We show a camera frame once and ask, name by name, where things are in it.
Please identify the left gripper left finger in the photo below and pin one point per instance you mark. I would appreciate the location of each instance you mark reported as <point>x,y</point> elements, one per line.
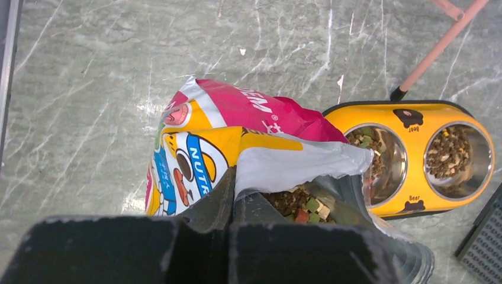
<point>191,247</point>

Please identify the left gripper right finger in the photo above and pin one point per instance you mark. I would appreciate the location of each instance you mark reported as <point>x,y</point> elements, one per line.
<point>280,252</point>

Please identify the pet food bag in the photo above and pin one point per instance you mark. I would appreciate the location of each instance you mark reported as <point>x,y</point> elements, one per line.
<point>274,144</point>

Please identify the yellow double pet bowl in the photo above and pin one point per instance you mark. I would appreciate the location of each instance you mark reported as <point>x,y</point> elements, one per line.
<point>430,156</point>

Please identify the grey building baseplate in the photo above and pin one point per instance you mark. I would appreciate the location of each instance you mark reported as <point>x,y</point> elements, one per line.
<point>480,251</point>

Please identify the pink music stand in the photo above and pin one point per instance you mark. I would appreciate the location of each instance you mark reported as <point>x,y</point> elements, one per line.
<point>462,19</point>

